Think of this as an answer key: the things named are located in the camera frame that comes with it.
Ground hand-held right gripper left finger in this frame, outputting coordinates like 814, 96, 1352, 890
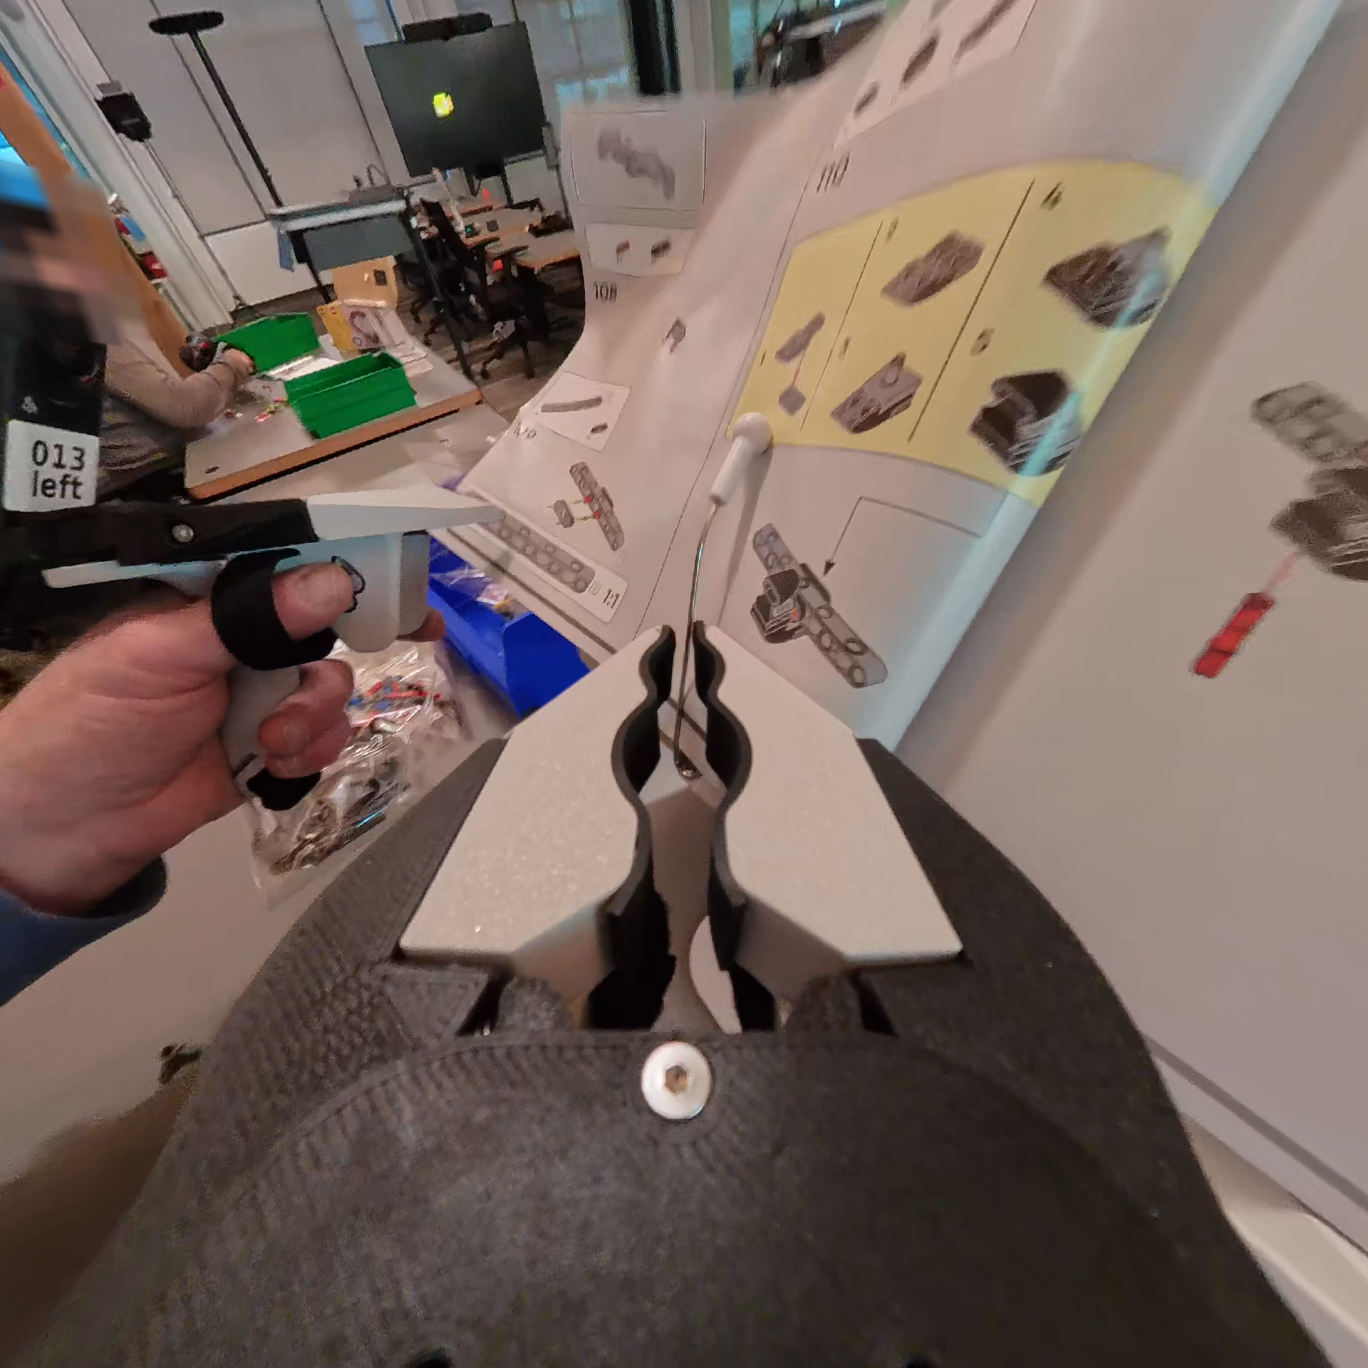
397, 625, 676, 1030

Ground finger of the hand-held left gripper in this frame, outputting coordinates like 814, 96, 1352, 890
303, 482, 508, 542

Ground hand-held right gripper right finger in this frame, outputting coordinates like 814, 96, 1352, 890
692, 621, 966, 1030

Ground person's left forearm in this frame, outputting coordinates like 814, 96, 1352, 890
0, 859, 169, 1008

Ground clear bag of lego parts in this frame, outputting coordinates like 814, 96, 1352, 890
247, 643, 468, 880

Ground lego instruction manual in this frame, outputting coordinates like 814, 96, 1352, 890
458, 0, 1368, 1230

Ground person's left hand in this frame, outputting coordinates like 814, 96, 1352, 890
0, 559, 448, 917

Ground grey table with wood edge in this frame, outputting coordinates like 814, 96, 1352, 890
183, 330, 484, 504

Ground green plastic bin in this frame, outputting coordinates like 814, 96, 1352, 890
213, 311, 324, 371
282, 350, 420, 441

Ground blue plastic bin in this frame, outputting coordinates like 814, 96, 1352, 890
427, 538, 592, 719

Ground cardboard box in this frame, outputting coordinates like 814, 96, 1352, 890
330, 253, 401, 309

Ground black office chair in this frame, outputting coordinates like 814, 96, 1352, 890
414, 195, 541, 383

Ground black pole stand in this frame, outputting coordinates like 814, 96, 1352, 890
146, 8, 287, 212

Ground black monitor screen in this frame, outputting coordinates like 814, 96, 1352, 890
363, 18, 548, 179

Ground white book stand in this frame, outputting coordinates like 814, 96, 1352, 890
638, 410, 1368, 1368

